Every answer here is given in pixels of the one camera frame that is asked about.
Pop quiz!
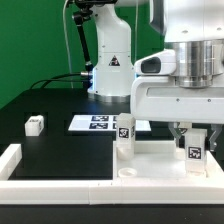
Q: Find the white U-shaped fence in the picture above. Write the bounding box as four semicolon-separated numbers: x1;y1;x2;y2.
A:
0;144;224;204

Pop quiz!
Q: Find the white square table top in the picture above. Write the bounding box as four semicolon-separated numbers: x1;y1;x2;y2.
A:
113;141;224;179

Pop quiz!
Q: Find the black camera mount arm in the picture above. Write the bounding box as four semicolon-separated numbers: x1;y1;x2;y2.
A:
71;0;118;79

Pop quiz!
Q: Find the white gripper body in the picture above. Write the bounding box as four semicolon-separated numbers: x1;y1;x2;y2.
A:
130;76;224;124

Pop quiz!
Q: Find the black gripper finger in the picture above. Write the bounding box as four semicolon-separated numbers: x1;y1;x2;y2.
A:
209;124;222;151
168;122;182;146

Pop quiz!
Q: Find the white marker base plate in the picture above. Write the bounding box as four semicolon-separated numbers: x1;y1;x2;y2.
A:
68;114;151;132

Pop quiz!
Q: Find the black cable bundle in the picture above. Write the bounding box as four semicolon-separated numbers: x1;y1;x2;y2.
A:
29;71;94;90

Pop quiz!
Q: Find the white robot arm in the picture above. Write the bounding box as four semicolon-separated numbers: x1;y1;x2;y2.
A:
129;0;224;149

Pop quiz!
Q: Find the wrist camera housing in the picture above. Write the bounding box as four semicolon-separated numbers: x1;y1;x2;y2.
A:
134;49;176;76

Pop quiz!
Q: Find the white hanging cable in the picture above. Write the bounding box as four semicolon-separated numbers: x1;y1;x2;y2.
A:
62;0;75;90

